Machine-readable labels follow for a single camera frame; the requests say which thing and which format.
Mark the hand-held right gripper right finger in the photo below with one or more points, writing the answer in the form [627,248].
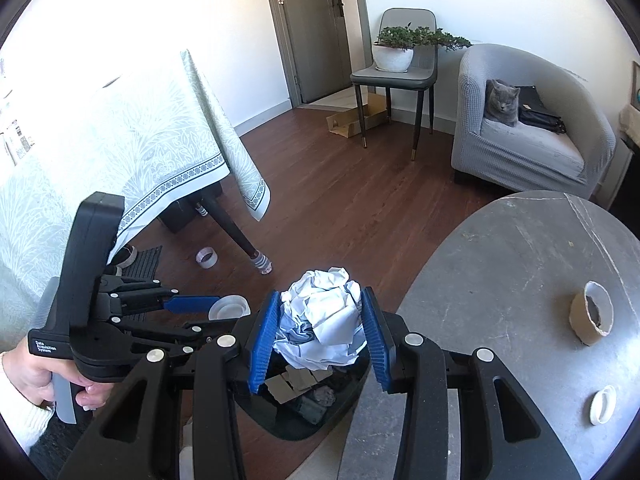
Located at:
[376,345]

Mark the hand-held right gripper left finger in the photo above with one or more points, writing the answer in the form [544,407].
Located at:
[262,345]

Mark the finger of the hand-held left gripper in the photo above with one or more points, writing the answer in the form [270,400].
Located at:
[192,304]
[175,334]

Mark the white round lid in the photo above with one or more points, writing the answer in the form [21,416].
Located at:
[230,307]

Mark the black trash bin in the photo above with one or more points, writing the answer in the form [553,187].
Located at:
[300,427]

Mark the person's left forearm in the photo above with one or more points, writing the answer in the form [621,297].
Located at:
[20,417]

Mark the person's left hand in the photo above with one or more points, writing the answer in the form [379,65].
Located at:
[25,367]

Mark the clear tape roll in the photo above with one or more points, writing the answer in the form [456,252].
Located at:
[206,257]

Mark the black ribbed mat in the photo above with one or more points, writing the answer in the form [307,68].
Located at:
[147,262]

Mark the striped table leg sock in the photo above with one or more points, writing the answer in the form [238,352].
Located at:
[262,265]

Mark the dark wooden table leg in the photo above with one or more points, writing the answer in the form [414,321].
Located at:
[227,225]

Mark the black box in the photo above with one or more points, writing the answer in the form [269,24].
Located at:
[187,210]

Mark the pale green patterned tablecloth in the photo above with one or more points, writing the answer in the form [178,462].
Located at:
[125,150]

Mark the white paper sheet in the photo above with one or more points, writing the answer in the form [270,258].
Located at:
[20,142]

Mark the grey round table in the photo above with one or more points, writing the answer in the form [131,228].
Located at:
[500,270]

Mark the brown paper cup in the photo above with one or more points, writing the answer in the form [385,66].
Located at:
[592,317]

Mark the flat cardboard box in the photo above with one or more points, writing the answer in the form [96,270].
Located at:
[350,122]

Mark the white lid on table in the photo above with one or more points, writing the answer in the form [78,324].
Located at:
[602,405]

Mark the grey armchair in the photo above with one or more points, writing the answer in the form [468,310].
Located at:
[525,155]

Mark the grey dining chair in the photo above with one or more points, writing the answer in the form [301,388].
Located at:
[395,77]

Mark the grey cat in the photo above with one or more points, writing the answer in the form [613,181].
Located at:
[501,105]

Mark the black bag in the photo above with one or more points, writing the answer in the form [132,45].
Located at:
[540,112]

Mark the potted plant in white pot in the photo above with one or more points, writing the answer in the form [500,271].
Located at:
[394,57]

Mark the grey door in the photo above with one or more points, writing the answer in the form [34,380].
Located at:
[315,35]

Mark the wooden picture frame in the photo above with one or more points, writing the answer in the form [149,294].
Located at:
[636,85]

